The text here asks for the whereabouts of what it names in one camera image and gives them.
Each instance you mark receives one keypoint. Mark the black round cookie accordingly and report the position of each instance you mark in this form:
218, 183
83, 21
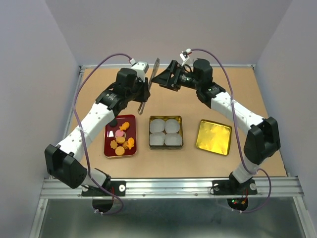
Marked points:
113, 123

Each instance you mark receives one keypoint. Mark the white paper cup front left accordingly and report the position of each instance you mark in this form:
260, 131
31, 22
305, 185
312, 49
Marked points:
157, 139

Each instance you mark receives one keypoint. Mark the orange fish cookie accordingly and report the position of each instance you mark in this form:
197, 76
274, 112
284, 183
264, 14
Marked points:
130, 143
124, 126

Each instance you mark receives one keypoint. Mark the gold tin lid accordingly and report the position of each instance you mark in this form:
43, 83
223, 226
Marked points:
214, 137

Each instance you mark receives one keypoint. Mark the aluminium table edge rail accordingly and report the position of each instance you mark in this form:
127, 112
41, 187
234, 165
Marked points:
162, 65

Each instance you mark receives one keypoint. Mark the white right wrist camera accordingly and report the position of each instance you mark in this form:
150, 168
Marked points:
184, 55

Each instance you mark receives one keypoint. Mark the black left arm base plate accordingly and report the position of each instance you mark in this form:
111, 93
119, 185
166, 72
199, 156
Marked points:
116, 187

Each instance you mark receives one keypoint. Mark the small round tan cookie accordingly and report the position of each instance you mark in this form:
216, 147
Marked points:
124, 145

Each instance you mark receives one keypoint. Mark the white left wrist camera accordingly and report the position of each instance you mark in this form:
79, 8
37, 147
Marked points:
141, 68

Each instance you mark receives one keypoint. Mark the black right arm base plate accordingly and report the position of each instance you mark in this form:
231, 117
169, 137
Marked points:
222, 187

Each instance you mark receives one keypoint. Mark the metal tongs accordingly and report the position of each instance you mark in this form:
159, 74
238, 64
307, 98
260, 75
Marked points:
154, 72

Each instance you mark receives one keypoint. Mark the pink round cookie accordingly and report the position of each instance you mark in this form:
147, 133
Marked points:
119, 133

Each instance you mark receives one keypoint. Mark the white paper cup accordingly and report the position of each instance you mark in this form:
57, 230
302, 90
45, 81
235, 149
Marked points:
157, 125
172, 126
173, 139
157, 139

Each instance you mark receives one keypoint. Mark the round tan cookie middle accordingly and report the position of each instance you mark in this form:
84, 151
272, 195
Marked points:
120, 139

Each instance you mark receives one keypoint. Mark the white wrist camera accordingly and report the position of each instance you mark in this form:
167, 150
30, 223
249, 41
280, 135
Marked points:
141, 68
184, 55

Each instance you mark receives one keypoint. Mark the red rectangular tray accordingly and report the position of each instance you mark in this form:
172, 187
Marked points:
130, 132

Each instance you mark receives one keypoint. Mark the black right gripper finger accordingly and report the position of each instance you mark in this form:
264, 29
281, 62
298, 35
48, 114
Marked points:
166, 86
164, 77

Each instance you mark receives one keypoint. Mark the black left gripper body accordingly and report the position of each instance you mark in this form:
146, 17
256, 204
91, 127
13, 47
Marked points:
141, 89

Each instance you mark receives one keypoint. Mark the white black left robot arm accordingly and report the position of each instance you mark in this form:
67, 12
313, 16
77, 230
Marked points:
63, 160

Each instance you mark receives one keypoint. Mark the gold square tin box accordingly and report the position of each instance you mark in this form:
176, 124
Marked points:
165, 132

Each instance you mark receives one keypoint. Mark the white paper cup front right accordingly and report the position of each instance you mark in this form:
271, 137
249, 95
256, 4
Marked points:
173, 139

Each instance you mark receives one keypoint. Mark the white paper cup back right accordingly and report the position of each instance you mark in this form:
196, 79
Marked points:
172, 126

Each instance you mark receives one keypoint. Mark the large round tan cookie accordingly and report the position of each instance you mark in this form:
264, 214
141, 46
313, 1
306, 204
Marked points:
119, 151

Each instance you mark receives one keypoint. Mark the flower shaped cookie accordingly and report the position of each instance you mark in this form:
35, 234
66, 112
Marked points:
113, 144

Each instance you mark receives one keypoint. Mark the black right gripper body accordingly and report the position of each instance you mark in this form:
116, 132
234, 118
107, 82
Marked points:
182, 78

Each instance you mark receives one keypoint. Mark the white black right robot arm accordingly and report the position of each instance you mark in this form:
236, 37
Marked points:
262, 135

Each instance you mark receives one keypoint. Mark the white paper cup back left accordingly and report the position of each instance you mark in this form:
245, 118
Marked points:
157, 125

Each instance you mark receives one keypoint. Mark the aluminium front rail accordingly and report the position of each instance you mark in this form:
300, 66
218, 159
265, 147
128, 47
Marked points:
166, 188

